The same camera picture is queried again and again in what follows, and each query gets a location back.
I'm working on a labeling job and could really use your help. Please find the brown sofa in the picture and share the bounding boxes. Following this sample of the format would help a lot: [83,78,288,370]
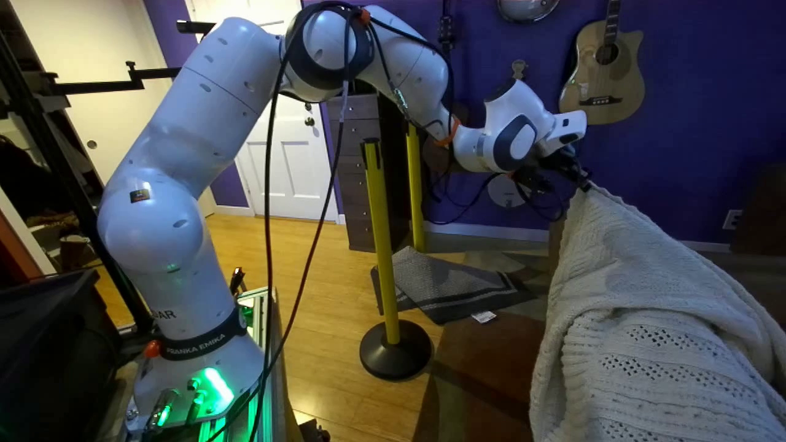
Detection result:
[412,163,786,442]

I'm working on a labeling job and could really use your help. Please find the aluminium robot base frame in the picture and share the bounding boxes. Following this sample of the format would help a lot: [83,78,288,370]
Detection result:
[120,285,288,442]

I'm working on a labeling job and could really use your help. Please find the dark wood guitar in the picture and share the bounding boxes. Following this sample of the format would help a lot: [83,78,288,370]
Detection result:
[433,0,475,125]

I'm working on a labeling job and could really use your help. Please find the dark wooden cabinet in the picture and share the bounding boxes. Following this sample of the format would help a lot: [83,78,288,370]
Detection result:
[323,89,412,253]

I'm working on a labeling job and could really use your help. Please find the black fabric bag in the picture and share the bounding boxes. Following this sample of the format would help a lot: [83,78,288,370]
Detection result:
[0,267,125,442]

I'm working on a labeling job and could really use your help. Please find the white wall outlet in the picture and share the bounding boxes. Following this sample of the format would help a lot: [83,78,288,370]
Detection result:
[721,207,746,236]

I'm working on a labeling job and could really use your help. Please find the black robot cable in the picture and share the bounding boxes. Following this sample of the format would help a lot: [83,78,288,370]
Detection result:
[207,0,574,442]

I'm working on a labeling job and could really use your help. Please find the light wood acoustic guitar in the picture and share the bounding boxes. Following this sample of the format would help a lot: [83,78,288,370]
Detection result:
[558,0,647,131]

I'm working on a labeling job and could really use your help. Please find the white knitted blanket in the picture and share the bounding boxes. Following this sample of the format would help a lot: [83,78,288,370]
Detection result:
[526,181,786,442]

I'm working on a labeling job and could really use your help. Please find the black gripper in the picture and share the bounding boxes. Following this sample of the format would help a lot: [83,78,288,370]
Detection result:
[523,145,595,198]

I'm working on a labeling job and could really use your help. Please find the white panel door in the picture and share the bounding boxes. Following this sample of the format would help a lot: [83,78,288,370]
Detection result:
[183,0,342,226]

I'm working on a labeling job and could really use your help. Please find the black metal shelf bracket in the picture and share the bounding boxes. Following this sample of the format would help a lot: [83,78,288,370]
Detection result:
[40,58,184,96]

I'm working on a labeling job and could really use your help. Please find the round silver wall ornament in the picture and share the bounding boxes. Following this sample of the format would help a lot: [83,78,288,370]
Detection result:
[496,0,563,25]

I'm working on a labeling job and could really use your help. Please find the gray floor mat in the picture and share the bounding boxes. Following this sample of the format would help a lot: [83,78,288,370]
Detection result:
[368,244,530,327]

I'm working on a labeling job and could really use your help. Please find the yellow stanchion post black base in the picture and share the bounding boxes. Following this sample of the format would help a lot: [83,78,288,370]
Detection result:
[356,138,436,384]

